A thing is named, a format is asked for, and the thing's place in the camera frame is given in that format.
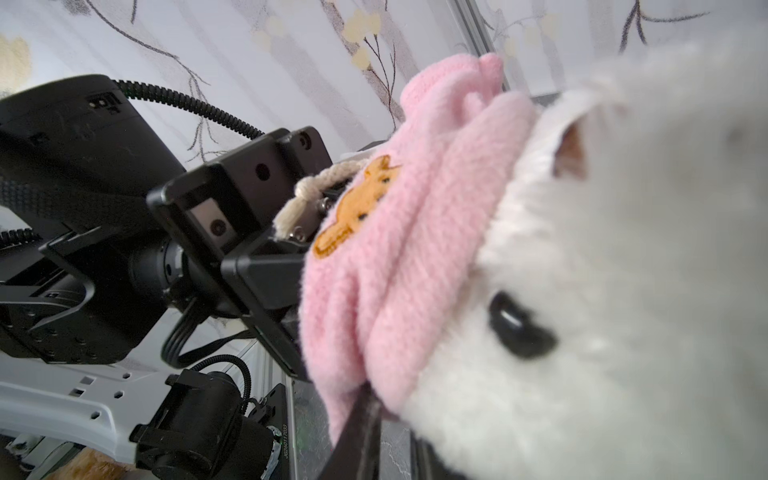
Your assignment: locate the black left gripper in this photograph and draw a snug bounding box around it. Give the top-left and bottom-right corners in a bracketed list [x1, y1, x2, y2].
[147, 127, 332, 381]

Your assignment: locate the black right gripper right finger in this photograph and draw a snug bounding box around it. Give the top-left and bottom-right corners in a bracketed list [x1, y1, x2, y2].
[410, 435, 466, 480]

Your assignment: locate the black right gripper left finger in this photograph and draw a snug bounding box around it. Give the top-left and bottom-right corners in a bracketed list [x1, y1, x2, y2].
[318, 384, 383, 480]

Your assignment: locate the white plush teddy bear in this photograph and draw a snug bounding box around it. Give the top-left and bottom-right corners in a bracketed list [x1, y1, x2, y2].
[399, 22, 767, 479]

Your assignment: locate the pink fleece teddy hoodie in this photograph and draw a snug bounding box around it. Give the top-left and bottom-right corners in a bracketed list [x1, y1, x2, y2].
[299, 54, 537, 440]

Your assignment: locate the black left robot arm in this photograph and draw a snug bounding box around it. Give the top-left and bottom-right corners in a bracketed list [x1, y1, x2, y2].
[1, 75, 336, 479]

